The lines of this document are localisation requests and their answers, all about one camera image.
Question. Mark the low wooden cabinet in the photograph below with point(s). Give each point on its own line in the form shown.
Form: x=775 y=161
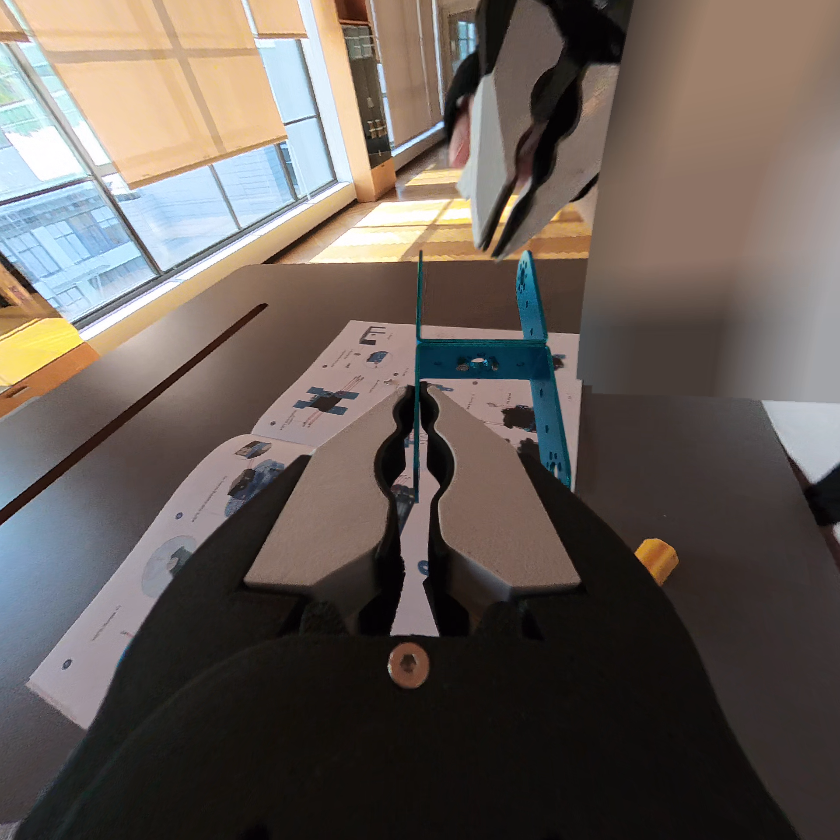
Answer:
x=39 y=361

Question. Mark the printed instruction sheet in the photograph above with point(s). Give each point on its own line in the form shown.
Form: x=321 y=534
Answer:
x=216 y=485

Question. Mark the blue metal U bracket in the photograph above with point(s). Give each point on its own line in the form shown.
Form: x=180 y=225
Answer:
x=485 y=358

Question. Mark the large beige roller blind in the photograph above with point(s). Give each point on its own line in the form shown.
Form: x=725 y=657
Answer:
x=170 y=85

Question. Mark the person's white shirt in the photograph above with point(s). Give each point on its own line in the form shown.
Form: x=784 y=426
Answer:
x=800 y=426

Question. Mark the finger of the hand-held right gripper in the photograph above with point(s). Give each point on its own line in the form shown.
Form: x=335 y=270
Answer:
x=571 y=170
x=518 y=59

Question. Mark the narrow beige roller blind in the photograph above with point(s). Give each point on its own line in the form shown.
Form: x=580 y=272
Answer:
x=279 y=16

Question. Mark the dark brown desk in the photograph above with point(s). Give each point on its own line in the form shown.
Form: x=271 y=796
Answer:
x=689 y=472

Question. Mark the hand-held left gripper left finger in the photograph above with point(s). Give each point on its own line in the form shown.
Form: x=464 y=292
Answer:
x=328 y=512

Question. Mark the person's right hand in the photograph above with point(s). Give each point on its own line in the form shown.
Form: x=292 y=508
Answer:
x=460 y=141

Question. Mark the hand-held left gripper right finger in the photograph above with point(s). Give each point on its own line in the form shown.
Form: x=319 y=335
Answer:
x=499 y=518

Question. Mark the large glass window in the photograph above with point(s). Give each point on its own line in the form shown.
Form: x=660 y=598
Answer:
x=59 y=216

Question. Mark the glass display cabinet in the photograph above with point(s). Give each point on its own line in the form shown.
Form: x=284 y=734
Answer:
x=371 y=111

